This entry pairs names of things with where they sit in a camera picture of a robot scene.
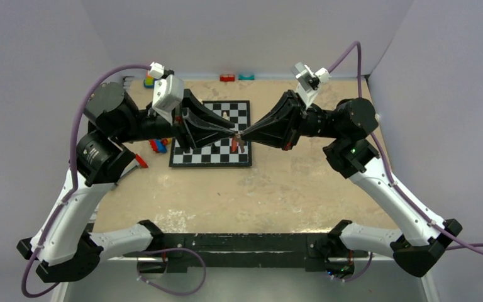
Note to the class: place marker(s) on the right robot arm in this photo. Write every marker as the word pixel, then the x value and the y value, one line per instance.
pixel 420 238

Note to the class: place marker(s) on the colourful toy block pile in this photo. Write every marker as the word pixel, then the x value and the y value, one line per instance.
pixel 159 146

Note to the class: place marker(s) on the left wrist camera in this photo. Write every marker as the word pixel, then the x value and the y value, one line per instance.
pixel 168 91

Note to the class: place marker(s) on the teal block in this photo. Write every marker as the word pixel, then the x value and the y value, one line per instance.
pixel 246 76

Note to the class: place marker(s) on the silver key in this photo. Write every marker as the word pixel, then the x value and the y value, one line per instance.
pixel 241 143

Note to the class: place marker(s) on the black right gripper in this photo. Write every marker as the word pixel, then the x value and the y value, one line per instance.
pixel 285 119

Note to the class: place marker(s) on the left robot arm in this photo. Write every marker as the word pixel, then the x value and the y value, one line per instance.
pixel 64 250

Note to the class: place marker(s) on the black white chessboard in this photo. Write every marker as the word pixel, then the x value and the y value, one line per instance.
pixel 221 153

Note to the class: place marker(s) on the red block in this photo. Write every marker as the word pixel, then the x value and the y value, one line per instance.
pixel 227 77

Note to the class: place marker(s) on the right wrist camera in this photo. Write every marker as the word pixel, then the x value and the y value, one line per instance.
pixel 309 82

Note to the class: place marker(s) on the red key tag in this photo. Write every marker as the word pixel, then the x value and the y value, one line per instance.
pixel 234 146

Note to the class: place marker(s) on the red handled tool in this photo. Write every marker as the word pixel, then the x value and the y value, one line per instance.
pixel 137 163

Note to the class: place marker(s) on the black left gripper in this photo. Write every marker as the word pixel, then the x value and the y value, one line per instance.
pixel 183 121

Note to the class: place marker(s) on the black table front rail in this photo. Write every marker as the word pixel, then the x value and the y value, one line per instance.
pixel 309 251

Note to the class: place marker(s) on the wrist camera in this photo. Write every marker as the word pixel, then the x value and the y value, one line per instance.
pixel 309 82
pixel 168 91

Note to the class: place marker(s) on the stacked colour blocks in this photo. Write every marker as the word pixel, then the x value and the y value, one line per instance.
pixel 148 81

